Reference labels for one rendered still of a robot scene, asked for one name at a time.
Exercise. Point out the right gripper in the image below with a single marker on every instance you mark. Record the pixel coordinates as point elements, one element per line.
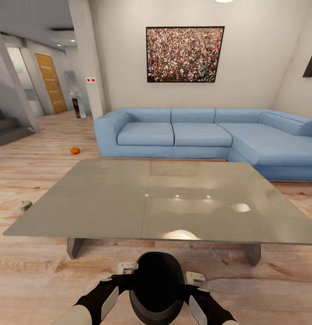
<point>180,291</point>

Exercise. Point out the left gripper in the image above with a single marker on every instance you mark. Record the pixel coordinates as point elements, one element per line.
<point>129,281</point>

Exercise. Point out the stairs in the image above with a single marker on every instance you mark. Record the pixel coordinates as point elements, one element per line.
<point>10,130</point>

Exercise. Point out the picture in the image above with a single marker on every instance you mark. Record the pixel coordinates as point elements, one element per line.
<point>183,54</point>

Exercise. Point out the cauldron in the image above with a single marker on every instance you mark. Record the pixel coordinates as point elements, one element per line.
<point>152,300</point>

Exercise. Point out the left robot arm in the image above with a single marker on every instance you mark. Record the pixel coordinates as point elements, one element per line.
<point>93,308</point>

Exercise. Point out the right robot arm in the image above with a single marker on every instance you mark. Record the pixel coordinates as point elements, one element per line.
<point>203,307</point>

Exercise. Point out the pillar candle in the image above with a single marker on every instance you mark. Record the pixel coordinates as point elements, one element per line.
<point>24,206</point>

